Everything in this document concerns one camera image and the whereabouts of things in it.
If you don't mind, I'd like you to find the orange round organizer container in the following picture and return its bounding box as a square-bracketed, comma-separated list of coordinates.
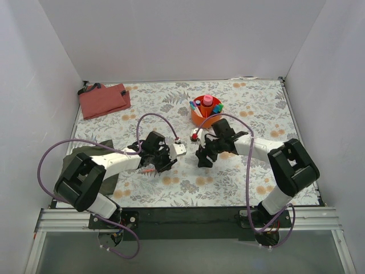
[190, 95, 223, 128]

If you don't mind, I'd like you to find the dark green cloth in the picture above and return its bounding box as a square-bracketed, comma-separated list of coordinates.
[62, 146, 119, 195]

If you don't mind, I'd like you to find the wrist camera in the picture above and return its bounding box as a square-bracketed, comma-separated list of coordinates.
[169, 138, 187, 160]
[190, 128, 205, 147]

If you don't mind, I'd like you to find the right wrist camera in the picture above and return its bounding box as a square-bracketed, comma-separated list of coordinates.
[190, 128, 205, 147]

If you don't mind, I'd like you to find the aluminium frame rail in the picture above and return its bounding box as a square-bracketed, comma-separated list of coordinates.
[26, 207, 356, 273]

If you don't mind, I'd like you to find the pink capped pen tube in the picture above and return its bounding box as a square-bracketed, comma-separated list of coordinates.
[201, 95, 213, 107]

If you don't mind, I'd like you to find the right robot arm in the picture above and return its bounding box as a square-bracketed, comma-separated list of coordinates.
[190, 119, 320, 227]

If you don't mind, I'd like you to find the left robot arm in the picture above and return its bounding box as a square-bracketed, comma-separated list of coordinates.
[54, 131, 186, 228]

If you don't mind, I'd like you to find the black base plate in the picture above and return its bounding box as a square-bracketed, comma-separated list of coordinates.
[88, 205, 293, 242]

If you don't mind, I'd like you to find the floral table mat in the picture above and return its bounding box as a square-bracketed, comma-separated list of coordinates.
[71, 80, 297, 207]

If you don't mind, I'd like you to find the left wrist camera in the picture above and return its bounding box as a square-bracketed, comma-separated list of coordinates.
[169, 138, 187, 160]

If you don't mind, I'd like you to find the blue capped white marker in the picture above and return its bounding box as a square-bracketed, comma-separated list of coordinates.
[189, 101, 203, 118]

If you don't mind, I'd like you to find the blue black highlighter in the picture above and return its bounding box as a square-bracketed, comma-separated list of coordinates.
[211, 105, 221, 115]

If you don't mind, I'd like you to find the red folded cloth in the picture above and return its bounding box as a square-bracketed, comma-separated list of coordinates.
[78, 83, 131, 120]

